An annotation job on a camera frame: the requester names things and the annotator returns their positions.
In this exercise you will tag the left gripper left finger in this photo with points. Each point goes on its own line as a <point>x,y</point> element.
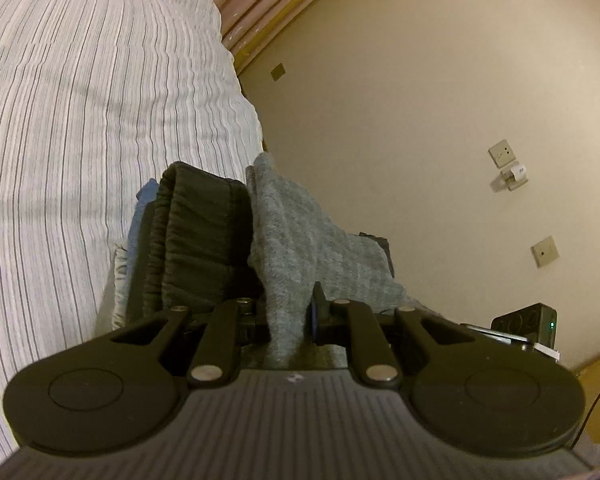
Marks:
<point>218,353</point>

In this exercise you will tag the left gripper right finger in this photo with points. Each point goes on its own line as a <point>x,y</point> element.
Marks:
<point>354,327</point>

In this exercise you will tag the grey plaid garment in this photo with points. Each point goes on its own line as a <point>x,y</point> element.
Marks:
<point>296,245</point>

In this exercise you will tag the stack of folded clothes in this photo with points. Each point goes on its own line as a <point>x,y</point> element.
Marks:
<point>190,245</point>

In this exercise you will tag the grey striped bed cover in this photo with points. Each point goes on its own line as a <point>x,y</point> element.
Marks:
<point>98,97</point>

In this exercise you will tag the beige wall switch plate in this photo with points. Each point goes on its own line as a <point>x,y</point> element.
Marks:
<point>544,252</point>

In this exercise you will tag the wall socket with plug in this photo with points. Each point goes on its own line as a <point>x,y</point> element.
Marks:
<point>512,174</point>

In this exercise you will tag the small wall plate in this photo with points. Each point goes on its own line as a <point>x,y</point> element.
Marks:
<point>278,71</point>

